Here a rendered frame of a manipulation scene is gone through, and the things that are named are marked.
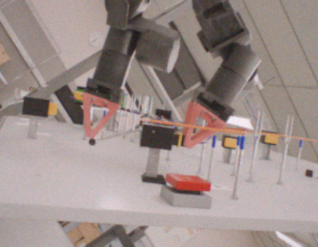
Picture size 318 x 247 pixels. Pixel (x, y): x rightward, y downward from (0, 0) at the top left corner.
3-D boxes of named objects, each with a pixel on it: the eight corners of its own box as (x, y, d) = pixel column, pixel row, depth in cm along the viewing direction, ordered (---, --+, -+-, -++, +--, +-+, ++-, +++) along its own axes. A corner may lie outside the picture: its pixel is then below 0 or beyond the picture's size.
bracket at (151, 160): (143, 171, 80) (147, 145, 79) (156, 173, 80) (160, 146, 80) (145, 176, 75) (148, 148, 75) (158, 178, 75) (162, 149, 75)
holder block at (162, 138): (139, 143, 79) (142, 122, 79) (169, 148, 79) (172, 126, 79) (139, 146, 75) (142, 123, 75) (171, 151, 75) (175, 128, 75)
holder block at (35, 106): (-7, 131, 104) (-2, 92, 103) (44, 137, 108) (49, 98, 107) (-8, 134, 100) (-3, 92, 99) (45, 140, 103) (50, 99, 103)
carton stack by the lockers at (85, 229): (59, 228, 796) (96, 203, 812) (57, 223, 827) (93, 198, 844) (84, 263, 818) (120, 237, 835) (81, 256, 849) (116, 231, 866)
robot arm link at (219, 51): (194, 30, 79) (236, 6, 77) (204, 49, 90) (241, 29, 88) (222, 85, 76) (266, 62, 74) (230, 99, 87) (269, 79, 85)
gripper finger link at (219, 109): (196, 152, 82) (224, 112, 82) (203, 159, 75) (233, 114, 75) (167, 133, 81) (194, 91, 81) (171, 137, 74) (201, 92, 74)
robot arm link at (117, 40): (118, 22, 79) (109, 14, 73) (153, 32, 77) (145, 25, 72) (106, 57, 79) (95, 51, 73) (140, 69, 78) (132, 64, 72)
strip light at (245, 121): (249, 120, 591) (253, 117, 593) (211, 112, 712) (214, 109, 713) (255, 130, 596) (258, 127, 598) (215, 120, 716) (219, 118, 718)
